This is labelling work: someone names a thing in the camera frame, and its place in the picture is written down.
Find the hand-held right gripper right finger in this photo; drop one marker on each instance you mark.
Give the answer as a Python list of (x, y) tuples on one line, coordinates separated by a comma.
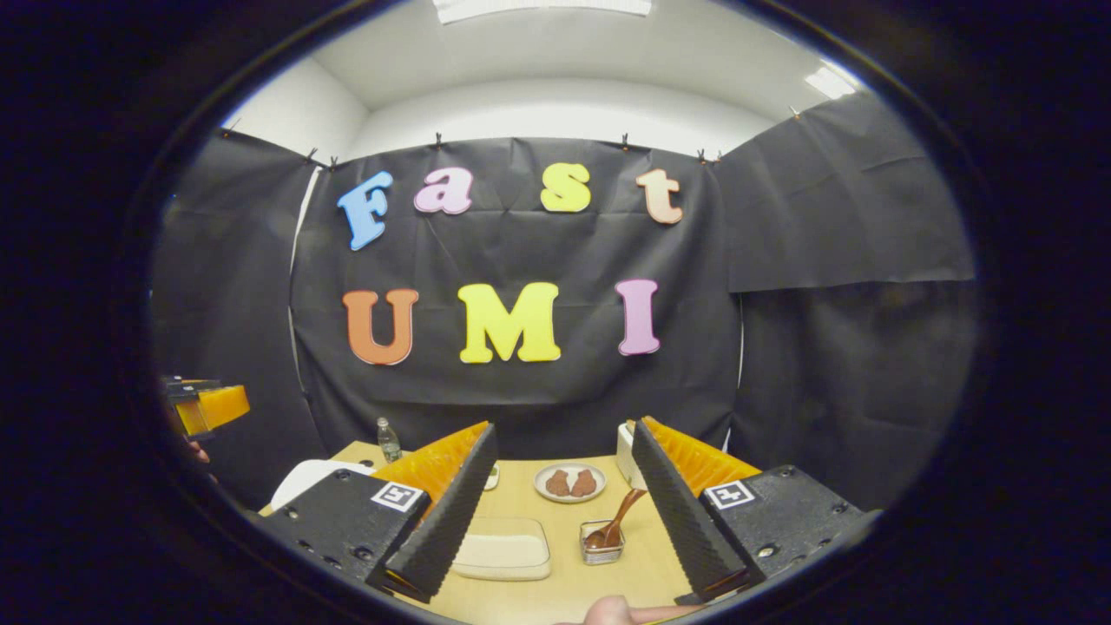
[(681, 512)]

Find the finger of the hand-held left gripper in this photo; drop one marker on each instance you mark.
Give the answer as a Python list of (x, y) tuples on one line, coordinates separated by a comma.
[(217, 408)]

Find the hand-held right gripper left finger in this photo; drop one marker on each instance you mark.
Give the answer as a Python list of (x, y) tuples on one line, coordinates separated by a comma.
[(443, 521)]

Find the brown wooden spoon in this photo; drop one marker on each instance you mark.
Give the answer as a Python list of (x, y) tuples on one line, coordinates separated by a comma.
[(612, 525)]

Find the metal mesh chopstick holder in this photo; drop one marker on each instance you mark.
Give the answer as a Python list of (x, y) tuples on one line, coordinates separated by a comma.
[(601, 555)]

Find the white rice cooker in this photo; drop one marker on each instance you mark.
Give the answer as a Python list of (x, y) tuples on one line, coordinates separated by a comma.
[(308, 477)]

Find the white divided dish of beans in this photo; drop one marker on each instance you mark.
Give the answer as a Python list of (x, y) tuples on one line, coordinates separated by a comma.
[(492, 477)]

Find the white toaster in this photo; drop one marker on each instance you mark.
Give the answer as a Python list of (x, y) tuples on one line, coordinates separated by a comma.
[(627, 460)]

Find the clear water bottle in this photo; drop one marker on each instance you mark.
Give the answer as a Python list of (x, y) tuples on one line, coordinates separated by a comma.
[(388, 443)]

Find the brown meat piece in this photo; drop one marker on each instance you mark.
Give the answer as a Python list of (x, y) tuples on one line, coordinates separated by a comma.
[(557, 483), (584, 483)]

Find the white round plate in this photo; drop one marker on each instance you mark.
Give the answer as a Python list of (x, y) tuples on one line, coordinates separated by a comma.
[(568, 499)]

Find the black backdrop cloth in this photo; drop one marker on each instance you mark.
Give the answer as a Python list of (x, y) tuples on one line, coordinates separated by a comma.
[(521, 391)]

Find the small ceiling light panel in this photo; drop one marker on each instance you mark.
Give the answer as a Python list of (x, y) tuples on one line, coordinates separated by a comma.
[(831, 82)]

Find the long ceiling light panel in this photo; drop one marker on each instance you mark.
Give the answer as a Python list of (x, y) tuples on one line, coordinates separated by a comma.
[(542, 7)]

